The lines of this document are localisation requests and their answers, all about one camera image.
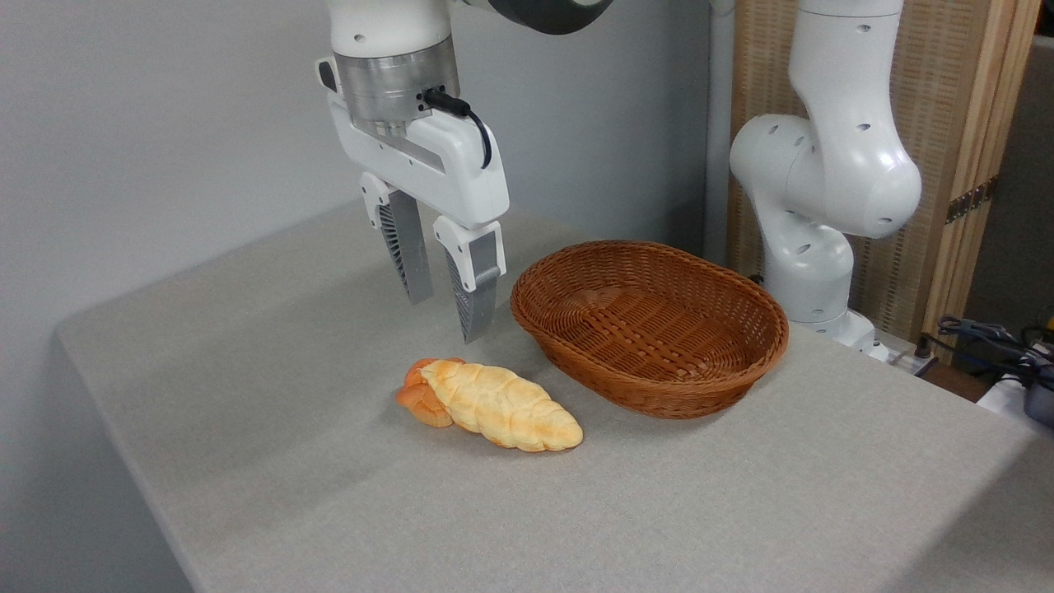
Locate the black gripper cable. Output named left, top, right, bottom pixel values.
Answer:
left=422, top=88, right=493, bottom=170

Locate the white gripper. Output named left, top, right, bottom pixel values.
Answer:
left=315, top=56, right=510, bottom=343

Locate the long braided bread loaf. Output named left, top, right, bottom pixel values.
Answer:
left=420, top=359, right=585, bottom=453

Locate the grey cable bundle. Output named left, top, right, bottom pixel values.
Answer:
left=936, top=315, right=1054, bottom=390

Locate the brown wicker basket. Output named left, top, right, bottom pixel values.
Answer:
left=510, top=240, right=790, bottom=421

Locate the dark metal screen hinge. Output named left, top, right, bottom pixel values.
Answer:
left=945, top=175, right=999, bottom=225

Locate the round orange bread bun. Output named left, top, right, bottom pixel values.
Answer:
left=395, top=357, right=466, bottom=429

